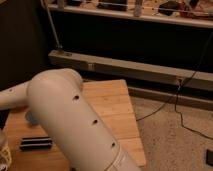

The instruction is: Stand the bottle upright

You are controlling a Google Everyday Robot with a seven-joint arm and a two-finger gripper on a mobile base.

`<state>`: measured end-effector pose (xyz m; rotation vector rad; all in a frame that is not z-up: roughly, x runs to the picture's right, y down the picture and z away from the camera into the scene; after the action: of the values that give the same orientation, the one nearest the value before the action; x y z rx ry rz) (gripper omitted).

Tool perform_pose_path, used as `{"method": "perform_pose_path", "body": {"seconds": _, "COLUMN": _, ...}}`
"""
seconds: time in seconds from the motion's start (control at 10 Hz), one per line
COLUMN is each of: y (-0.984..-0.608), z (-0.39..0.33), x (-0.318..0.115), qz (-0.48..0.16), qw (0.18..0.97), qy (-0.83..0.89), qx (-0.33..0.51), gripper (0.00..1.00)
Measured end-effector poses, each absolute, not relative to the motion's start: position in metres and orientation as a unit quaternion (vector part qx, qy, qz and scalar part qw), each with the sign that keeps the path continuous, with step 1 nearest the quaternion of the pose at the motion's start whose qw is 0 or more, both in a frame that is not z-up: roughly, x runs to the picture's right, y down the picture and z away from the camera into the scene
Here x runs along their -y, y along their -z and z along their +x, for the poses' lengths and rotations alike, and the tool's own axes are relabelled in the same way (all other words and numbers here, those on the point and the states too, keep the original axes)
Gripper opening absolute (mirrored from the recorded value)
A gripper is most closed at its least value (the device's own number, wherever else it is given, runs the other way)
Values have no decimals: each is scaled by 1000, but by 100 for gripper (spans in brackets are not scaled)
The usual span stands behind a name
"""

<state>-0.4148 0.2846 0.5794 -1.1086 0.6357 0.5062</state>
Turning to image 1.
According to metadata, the clear plastic bottle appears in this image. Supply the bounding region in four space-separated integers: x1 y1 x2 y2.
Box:
0 129 13 171

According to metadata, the black ridged rectangular block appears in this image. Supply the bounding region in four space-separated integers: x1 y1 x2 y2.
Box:
19 137 53 151

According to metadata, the grey metal shelf frame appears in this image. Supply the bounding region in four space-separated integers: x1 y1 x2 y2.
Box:
49 50 213 92

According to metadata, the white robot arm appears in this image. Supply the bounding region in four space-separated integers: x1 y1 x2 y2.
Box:
0 68 140 171

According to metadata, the small grey object on table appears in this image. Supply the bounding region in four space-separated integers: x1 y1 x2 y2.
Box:
25 111 38 125

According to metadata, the black cable on floor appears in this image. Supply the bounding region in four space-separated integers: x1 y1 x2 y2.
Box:
135 31 213 141

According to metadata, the black object at floor edge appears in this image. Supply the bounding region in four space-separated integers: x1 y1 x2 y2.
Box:
206 149 213 167

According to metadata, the grey metal support rod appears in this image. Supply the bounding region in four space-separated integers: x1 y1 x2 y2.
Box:
44 0 63 51

